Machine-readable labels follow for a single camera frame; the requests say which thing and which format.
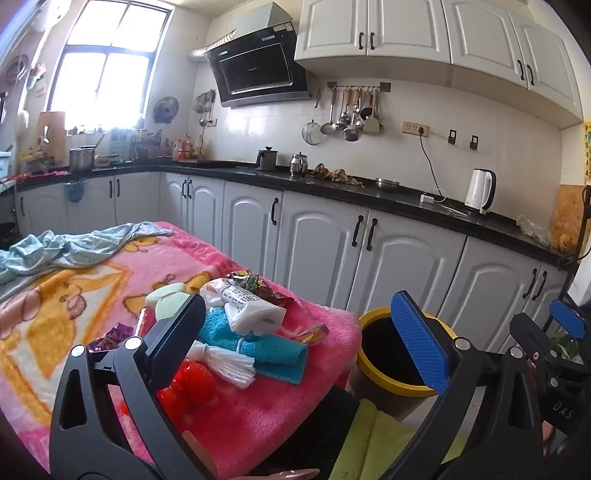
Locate orange chipboard panel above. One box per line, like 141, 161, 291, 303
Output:
551, 185, 587, 253

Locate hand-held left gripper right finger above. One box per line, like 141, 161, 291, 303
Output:
390, 290, 544, 480

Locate yellow trash bin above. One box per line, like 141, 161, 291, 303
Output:
356, 307, 458, 398

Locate kitchen window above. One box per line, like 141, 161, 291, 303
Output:
60, 0, 171, 134

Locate pink printed blanket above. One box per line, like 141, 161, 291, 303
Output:
0, 222, 363, 480

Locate clear plastic bag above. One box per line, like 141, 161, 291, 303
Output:
516, 215, 553, 246

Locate black range hood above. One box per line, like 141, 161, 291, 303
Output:
203, 2, 313, 108

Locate row of hanging kitchen utensils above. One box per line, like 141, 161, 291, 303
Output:
315, 82, 391, 143

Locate white base cabinets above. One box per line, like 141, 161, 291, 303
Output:
14, 171, 573, 365

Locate white plastic bundle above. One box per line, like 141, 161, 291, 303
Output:
185, 339, 257, 389

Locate red packet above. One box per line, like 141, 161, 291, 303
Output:
136, 307, 156, 337

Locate light blue cloth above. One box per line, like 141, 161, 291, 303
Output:
0, 222, 174, 284

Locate black cloth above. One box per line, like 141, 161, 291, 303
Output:
263, 385, 361, 480

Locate hanging tools beside hood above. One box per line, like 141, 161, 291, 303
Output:
196, 90, 217, 128

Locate wall fan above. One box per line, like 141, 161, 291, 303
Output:
152, 96, 180, 124

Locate red mesh item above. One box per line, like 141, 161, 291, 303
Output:
156, 360, 218, 419

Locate pile of ginger roots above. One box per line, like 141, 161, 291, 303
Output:
311, 163, 361, 186

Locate person's right hand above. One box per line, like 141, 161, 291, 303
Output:
542, 422, 562, 459

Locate blue towel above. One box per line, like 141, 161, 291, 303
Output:
198, 307, 308, 384

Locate black power cable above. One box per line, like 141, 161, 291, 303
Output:
418, 133, 447, 202

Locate shiny printed snack wrapper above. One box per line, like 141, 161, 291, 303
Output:
226, 271, 296, 308

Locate black kitchen countertop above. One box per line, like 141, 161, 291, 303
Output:
14, 159, 580, 266

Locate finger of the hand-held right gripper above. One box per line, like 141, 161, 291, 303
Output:
510, 313, 557, 357
549, 299, 591, 337

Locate group of condiment bottles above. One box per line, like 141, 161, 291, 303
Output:
173, 134, 206, 161

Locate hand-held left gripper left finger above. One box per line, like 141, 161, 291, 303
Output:
49, 292, 218, 480

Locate lime green fleece garment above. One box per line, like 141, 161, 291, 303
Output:
330, 399, 467, 480

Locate purple wrapper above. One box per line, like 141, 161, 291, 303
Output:
88, 323, 134, 352

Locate person's left hand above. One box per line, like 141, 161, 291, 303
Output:
264, 467, 320, 480

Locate white electric kettle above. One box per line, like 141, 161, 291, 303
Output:
464, 168, 498, 216

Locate steel cooking pot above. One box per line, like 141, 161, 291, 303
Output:
69, 146, 97, 173

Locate orange candy wrapper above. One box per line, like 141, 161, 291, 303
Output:
295, 323, 330, 346

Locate wooden cutting board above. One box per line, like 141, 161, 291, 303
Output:
36, 112, 66, 165

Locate white wall cabinets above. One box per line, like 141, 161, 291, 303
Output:
294, 0, 583, 126

